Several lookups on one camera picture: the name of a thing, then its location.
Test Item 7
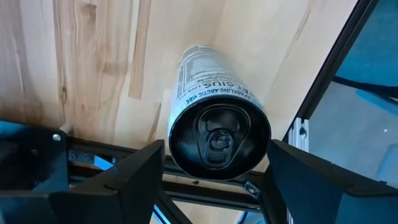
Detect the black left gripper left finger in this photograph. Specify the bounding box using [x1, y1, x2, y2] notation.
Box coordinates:
[0, 139, 166, 224]

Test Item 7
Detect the white Celsius Arctic Vibe can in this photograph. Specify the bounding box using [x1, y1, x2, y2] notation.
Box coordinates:
[167, 44, 272, 181]

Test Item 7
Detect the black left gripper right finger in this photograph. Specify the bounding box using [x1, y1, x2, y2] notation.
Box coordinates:
[266, 139, 398, 224]

